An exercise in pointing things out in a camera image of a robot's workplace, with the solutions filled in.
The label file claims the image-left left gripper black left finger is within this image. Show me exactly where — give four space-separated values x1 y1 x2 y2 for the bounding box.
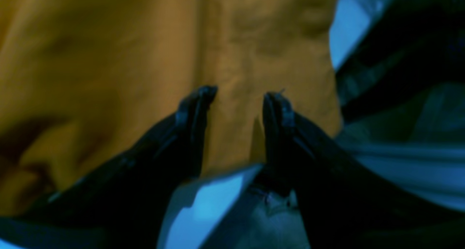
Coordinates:
1 86 218 249

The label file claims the orange t-shirt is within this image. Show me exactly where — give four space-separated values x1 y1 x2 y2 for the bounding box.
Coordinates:
0 0 343 217

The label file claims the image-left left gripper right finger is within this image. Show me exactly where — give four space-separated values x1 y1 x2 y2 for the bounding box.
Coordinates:
262 93 465 249

